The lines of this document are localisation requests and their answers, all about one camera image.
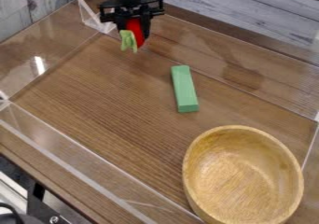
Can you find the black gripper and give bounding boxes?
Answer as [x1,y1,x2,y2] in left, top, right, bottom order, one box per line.
[99,0,165,40]

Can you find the red plush strawberry toy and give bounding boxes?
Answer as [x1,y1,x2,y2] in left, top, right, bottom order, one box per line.
[121,19,145,52]

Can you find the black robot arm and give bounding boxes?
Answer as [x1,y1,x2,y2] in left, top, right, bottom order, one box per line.
[99,0,165,45]

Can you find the green rectangular block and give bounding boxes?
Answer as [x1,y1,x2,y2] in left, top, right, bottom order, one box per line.
[171,65,199,113]

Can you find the clear acrylic tray walls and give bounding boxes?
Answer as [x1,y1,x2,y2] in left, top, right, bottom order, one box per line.
[0,0,319,224]

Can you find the wooden bowl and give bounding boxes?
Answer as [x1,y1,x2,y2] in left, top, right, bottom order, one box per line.
[182,125,305,224]

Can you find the black table clamp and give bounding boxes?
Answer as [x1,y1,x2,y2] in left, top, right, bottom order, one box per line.
[27,182,73,224]

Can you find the black cable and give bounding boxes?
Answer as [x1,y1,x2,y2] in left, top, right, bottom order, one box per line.
[0,202,27,224]

